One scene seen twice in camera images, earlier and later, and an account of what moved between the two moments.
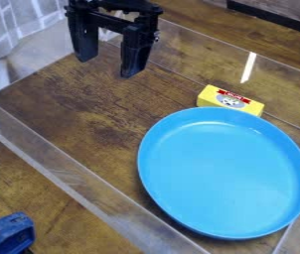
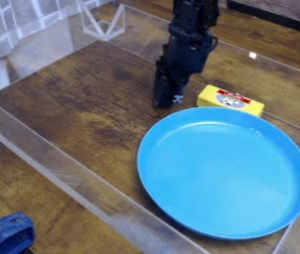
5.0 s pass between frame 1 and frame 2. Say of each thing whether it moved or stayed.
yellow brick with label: stayed
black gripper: moved
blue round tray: stayed
